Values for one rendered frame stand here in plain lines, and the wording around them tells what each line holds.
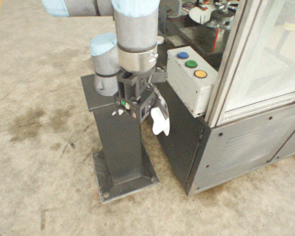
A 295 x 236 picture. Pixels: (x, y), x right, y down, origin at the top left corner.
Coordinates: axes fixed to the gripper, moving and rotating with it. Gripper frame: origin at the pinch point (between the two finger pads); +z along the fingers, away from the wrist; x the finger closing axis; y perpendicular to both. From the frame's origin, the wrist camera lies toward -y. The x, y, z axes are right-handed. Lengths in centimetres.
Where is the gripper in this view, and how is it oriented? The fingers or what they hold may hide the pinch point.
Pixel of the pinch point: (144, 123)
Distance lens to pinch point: 57.3
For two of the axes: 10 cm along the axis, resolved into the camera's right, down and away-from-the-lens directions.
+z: 0.0, 6.8, 7.3
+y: -5.0, 6.3, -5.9
